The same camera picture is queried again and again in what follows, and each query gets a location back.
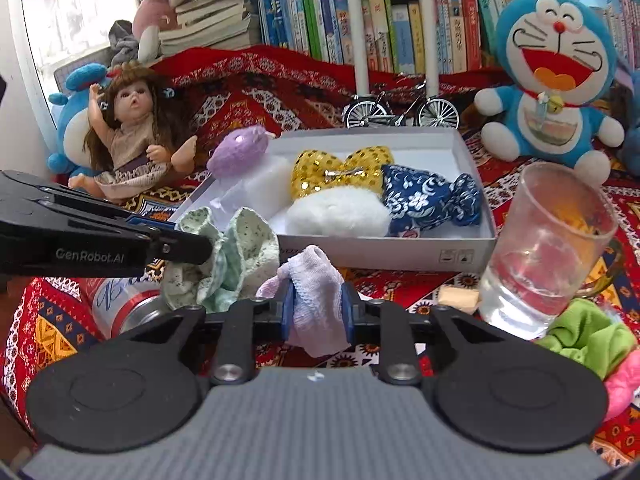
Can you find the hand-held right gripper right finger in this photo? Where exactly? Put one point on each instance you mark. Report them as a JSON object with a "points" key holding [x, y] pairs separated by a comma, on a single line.
{"points": [[349, 312]]}

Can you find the white fluffy pompom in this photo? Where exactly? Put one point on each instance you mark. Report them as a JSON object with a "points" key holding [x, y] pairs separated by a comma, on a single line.
{"points": [[335, 215]]}

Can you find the row of upright books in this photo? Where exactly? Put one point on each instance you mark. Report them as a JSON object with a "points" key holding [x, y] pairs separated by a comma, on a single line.
{"points": [[390, 25]]}

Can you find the clear glass cup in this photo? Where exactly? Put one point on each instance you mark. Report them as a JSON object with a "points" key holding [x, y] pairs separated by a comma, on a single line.
{"points": [[540, 265]]}

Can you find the white shelf post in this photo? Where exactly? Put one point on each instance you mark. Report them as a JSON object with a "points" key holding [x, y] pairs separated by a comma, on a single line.
{"points": [[356, 25], [427, 25]]}

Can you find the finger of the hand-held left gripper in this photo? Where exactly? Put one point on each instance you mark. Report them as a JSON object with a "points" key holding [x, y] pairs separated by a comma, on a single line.
{"points": [[185, 249]]}

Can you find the metal drink can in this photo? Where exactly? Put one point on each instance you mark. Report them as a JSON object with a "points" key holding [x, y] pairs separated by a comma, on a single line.
{"points": [[125, 305]]}

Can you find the miniature bicycle model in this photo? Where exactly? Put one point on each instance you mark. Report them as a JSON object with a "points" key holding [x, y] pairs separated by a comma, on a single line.
{"points": [[400, 112]]}

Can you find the pink scrunchie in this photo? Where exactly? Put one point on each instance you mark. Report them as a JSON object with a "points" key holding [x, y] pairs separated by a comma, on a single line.
{"points": [[625, 392]]}

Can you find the green scrunchie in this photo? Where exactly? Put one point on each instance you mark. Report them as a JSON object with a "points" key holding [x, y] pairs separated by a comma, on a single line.
{"points": [[590, 335]]}

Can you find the blue cat plush toy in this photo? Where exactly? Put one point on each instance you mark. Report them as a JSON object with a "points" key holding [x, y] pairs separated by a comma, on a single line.
{"points": [[550, 75]]}

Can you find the pale lilac sock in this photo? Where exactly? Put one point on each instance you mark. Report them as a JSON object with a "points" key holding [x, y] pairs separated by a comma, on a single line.
{"points": [[317, 305]]}

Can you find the blue alien plush toy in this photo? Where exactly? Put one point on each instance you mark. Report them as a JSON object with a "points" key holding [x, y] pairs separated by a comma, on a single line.
{"points": [[634, 140]]}

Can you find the brown-haired doll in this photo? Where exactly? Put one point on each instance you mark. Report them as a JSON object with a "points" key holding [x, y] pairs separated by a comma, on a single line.
{"points": [[132, 125]]}

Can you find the pink rabbit plush toy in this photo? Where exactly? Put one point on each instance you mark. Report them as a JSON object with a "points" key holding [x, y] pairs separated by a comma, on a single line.
{"points": [[155, 15]]}

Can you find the blue round plush toy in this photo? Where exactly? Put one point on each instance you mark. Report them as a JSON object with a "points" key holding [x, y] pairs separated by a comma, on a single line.
{"points": [[75, 135]]}

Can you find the purple knit plush toy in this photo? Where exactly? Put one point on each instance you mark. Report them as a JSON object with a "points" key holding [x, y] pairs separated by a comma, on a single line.
{"points": [[240, 152]]}

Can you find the grey plush toy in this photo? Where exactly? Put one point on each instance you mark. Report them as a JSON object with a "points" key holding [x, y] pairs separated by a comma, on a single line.
{"points": [[122, 42]]}

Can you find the stack of flat books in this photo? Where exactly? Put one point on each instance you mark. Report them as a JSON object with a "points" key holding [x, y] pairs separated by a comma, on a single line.
{"points": [[210, 20]]}

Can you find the window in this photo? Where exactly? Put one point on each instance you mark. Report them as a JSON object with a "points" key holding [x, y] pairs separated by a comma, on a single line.
{"points": [[75, 20]]}

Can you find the white cardboard box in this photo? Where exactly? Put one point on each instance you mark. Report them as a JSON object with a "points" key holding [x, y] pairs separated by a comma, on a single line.
{"points": [[380, 255]]}

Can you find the blue floral cloth pouch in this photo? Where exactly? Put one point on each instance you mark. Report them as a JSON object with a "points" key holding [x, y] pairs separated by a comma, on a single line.
{"points": [[420, 200]]}

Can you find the green floral cloth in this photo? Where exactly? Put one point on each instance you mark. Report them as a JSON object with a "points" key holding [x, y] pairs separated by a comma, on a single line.
{"points": [[250, 245]]}

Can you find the white foam block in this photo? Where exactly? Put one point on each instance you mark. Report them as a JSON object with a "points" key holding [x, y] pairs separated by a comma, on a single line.
{"points": [[272, 180]]}

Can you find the gold sequin bow hair clip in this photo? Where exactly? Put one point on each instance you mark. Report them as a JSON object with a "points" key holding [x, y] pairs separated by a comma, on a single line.
{"points": [[320, 170]]}

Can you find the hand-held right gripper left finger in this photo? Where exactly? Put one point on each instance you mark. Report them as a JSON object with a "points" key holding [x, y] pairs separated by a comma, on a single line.
{"points": [[289, 310]]}

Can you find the pale yellow block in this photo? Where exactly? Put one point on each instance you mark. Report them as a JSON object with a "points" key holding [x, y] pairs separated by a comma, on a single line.
{"points": [[459, 299]]}

